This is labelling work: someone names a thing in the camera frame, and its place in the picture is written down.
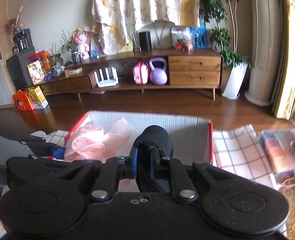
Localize red cardboard box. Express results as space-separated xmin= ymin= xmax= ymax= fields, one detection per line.
xmin=64 ymin=111 xmax=213 ymax=165

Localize orange gift bag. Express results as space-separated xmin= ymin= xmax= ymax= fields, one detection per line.
xmin=12 ymin=89 xmax=35 ymax=111

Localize yellow carton box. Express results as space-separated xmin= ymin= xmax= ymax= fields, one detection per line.
xmin=28 ymin=86 xmax=48 ymax=109

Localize black mini fridge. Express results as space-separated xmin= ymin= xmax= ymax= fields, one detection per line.
xmin=6 ymin=47 xmax=35 ymax=90

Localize cartoon snack box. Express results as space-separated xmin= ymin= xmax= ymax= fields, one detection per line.
xmin=27 ymin=60 xmax=44 ymax=85

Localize purple kettlebell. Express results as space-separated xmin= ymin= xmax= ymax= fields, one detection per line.
xmin=149 ymin=57 xmax=167 ymax=85

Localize black white checkered tablecloth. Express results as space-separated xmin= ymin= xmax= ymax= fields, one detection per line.
xmin=30 ymin=123 xmax=280 ymax=190

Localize white wifi router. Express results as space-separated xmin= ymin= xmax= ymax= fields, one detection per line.
xmin=94 ymin=67 xmax=119 ymax=88

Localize pink small bag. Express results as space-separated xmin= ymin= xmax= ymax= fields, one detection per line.
xmin=132 ymin=61 xmax=150 ymax=85

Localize wooden tv cabinet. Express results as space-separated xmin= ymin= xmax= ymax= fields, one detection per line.
xmin=38 ymin=49 xmax=223 ymax=95

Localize black coffee machine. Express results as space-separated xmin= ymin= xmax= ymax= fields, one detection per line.
xmin=12 ymin=28 xmax=34 ymax=54

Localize small potted orchid plant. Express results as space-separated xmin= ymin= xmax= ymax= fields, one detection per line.
xmin=61 ymin=30 xmax=81 ymax=63

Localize black cylinder speaker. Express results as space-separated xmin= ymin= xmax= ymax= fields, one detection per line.
xmin=139 ymin=31 xmax=152 ymax=51

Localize plastic bag of fruit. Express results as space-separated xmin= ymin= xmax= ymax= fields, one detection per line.
xmin=171 ymin=27 xmax=194 ymax=51

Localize clear plastic organizer case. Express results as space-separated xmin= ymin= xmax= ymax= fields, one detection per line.
xmin=259 ymin=128 xmax=295 ymax=185

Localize blue plastic bag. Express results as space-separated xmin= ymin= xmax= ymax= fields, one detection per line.
xmin=190 ymin=23 xmax=208 ymax=49

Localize pink plush doll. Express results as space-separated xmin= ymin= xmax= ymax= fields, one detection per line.
xmin=72 ymin=27 xmax=90 ymax=60

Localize yellow curtain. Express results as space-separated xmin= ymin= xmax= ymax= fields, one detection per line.
xmin=273 ymin=0 xmax=295 ymax=120

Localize floral sheet over television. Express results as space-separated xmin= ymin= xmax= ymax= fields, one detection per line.
xmin=92 ymin=0 xmax=200 ymax=55

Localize tall green potted plant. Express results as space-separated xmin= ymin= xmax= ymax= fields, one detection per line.
xmin=199 ymin=0 xmax=250 ymax=100

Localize beige standing air conditioner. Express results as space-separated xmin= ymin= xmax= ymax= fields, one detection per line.
xmin=245 ymin=0 xmax=283 ymax=107

